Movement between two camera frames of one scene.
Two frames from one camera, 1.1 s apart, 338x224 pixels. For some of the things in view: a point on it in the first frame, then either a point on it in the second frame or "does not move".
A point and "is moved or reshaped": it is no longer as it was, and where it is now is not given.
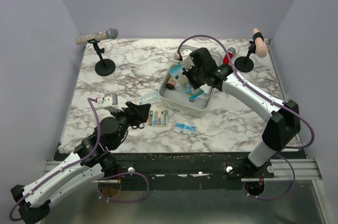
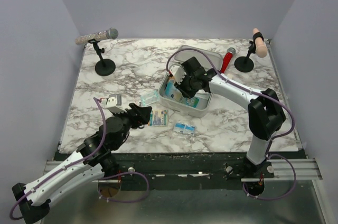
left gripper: (137, 113) does not move
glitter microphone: (111, 33) does not move
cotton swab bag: (183, 83) is moved or reshaped
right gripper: (187, 74) -> (180, 86)
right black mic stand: (245, 64) does not move
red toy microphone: (231, 51) does not move
